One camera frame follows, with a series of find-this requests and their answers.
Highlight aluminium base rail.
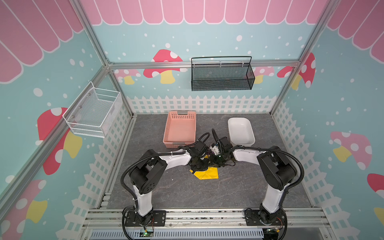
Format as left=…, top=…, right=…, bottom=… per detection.
left=78, top=208, right=336, bottom=240

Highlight white wire wall basket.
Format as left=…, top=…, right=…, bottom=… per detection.
left=63, top=82, right=123, bottom=138

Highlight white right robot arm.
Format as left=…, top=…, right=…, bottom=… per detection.
left=211, top=129, right=304, bottom=240

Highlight black mesh wall basket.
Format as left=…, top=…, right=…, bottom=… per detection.
left=191, top=56, right=256, bottom=92

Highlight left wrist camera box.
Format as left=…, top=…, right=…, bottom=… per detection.
left=191, top=141, right=208, bottom=158

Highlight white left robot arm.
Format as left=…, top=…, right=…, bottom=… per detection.
left=120, top=133, right=211, bottom=240

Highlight white plastic tub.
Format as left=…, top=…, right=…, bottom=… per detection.
left=228, top=118, right=256, bottom=147

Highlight pink perforated plastic basket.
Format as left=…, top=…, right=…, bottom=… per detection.
left=163, top=111, right=197, bottom=149

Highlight yellow paper napkin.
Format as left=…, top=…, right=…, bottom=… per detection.
left=190, top=155, right=219, bottom=180

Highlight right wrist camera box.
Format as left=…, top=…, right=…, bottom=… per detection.
left=210, top=137, right=233, bottom=155

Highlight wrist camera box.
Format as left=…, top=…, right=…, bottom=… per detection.
left=191, top=141, right=208, bottom=158
left=210, top=137, right=233, bottom=155

